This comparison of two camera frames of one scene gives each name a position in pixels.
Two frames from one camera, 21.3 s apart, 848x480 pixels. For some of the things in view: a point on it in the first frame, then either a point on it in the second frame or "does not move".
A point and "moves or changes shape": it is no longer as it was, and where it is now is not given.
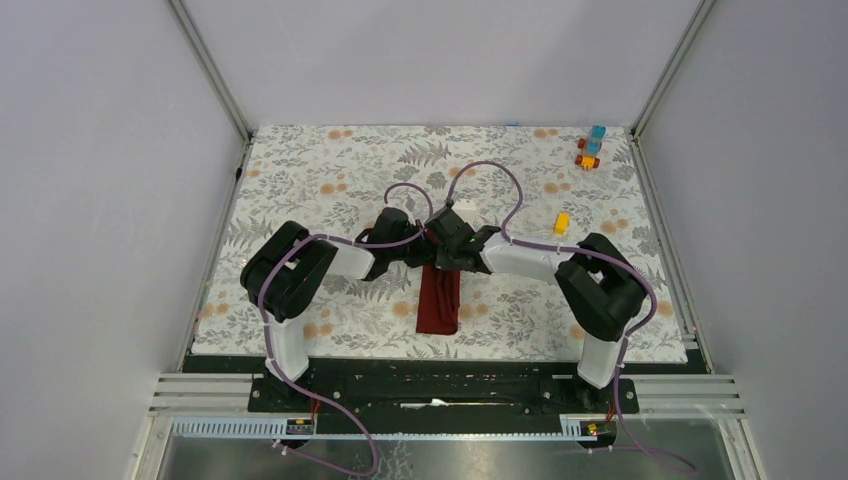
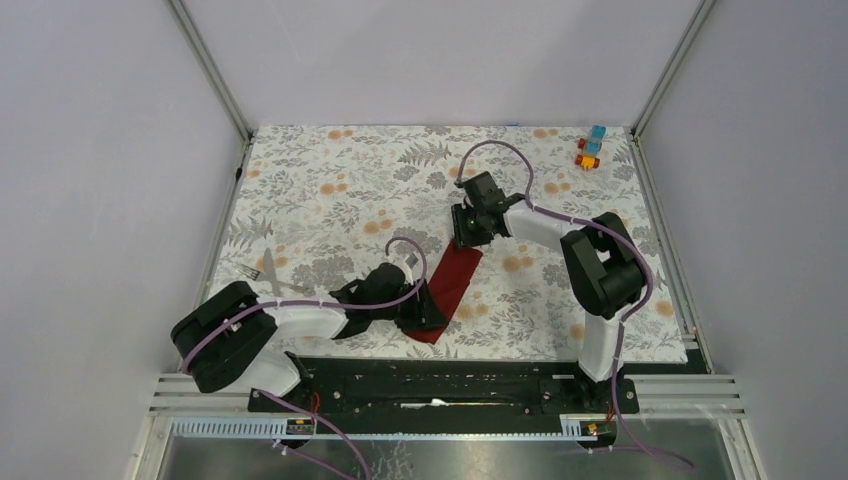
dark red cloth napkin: (439, 301) moves or changes shape
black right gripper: (443, 262) -> (462, 236)
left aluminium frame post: (205, 57) does not move
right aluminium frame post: (696, 23) does not move
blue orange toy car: (592, 145) does not move
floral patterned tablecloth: (544, 185) does not move
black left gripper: (425, 253) -> (423, 314)
